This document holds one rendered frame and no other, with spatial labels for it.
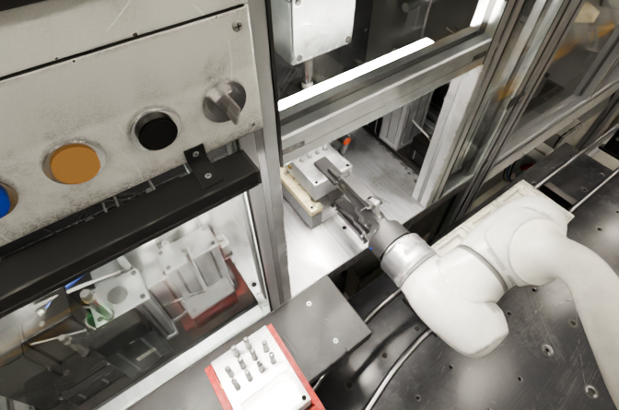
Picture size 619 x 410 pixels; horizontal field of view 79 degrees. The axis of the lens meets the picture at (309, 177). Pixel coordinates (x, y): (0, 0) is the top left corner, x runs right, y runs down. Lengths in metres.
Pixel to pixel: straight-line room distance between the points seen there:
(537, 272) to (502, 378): 0.44
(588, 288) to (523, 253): 0.13
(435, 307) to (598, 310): 0.22
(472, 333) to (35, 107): 0.59
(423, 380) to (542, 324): 0.34
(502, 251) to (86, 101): 0.58
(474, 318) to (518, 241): 0.13
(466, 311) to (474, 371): 0.41
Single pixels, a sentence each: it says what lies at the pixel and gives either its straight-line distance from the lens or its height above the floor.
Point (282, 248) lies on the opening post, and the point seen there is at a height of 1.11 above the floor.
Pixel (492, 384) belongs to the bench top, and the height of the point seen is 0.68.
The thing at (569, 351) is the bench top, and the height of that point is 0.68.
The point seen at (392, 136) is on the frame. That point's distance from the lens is 0.98.
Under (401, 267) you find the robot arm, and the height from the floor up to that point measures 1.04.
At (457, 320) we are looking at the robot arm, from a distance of 0.64.
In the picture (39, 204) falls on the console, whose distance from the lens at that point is 0.34.
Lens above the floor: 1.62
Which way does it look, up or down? 50 degrees down
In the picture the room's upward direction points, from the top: straight up
